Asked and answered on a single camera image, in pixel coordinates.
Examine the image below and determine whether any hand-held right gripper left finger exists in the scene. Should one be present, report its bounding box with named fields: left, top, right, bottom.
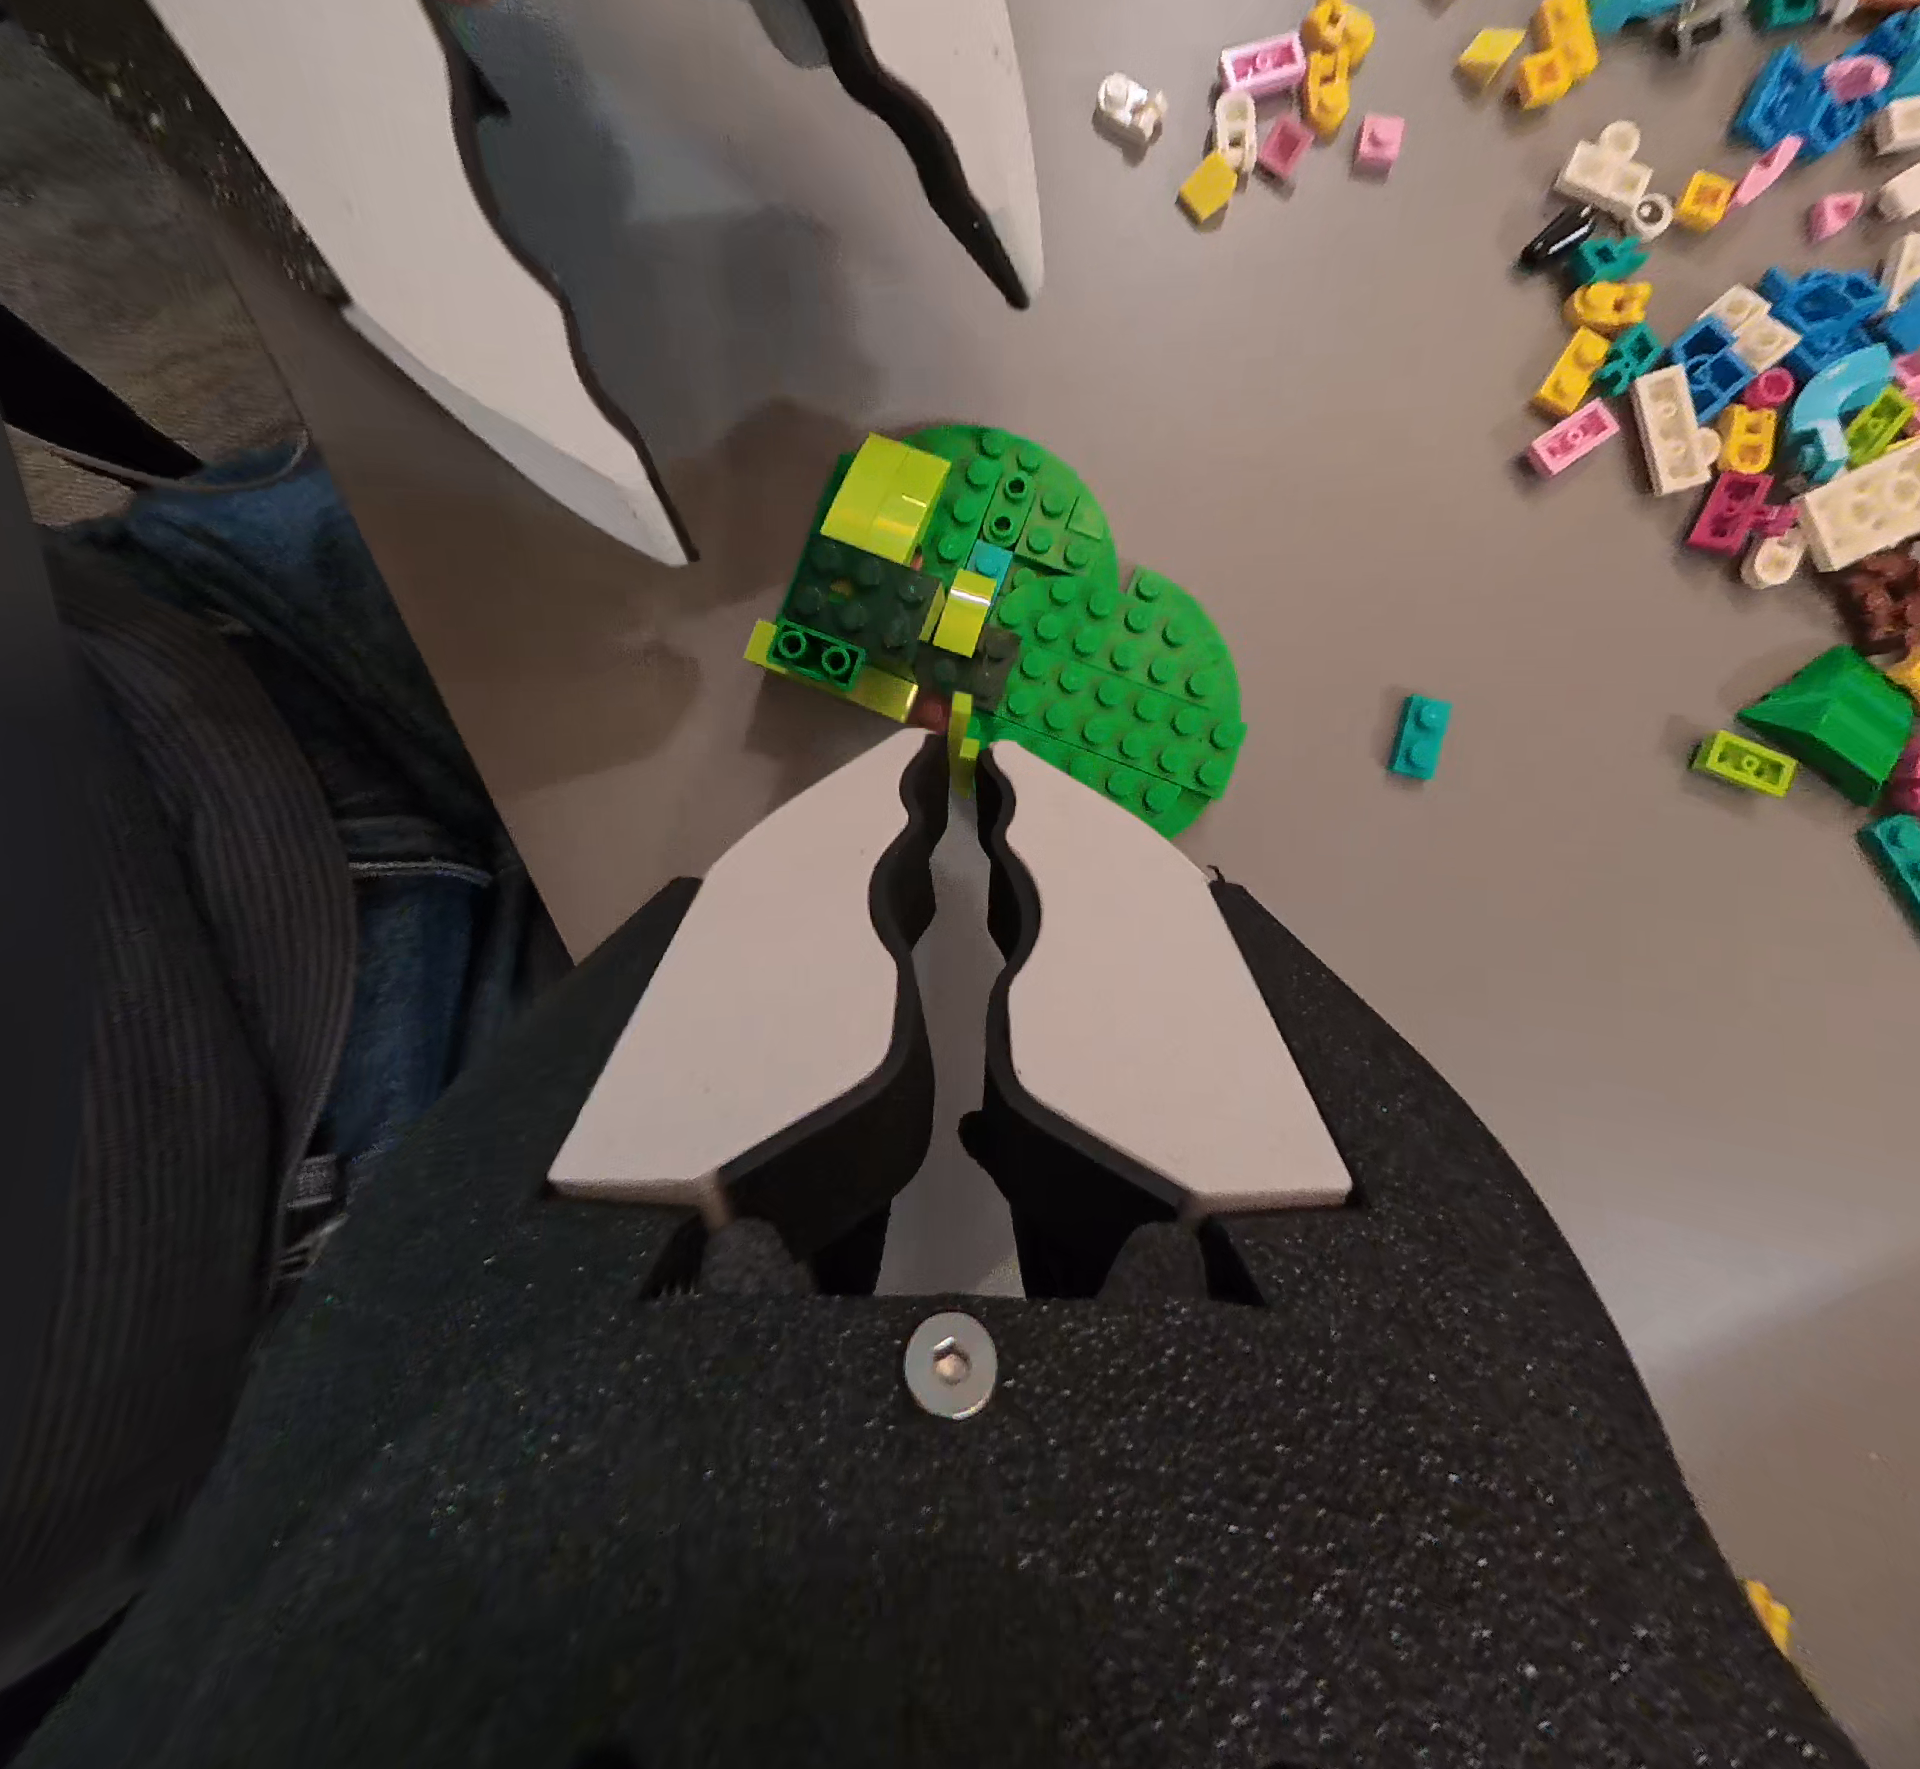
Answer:
left=542, top=727, right=949, bottom=1299

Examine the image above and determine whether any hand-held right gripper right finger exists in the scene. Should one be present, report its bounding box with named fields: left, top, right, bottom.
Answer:
left=956, top=740, right=1358, bottom=1308

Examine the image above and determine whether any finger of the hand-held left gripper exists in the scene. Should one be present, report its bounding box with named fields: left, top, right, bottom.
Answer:
left=52, top=0, right=702, bottom=570
left=660, top=0, right=1051, bottom=314

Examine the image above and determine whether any green lego build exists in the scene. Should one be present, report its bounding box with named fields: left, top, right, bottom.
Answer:
left=745, top=423, right=1251, bottom=841

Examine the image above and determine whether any lime lego plate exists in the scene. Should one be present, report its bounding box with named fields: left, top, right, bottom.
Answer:
left=1690, top=727, right=1798, bottom=799

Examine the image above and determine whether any green lego slope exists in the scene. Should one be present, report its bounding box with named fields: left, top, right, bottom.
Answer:
left=1738, top=644, right=1920, bottom=808

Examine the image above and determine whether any long teal lego plate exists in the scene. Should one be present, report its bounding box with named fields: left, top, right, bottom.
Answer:
left=1856, top=814, right=1920, bottom=923

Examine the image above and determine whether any pile of colourful lego pieces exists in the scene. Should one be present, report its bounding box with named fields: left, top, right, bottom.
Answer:
left=1521, top=0, right=1920, bottom=661

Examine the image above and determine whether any person's jeans leg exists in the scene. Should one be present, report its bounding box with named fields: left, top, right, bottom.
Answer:
left=91, top=449, right=576, bottom=1200

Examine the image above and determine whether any person's dark striped sweater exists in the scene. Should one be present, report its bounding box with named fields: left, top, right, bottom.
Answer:
left=0, top=554, right=356, bottom=1651

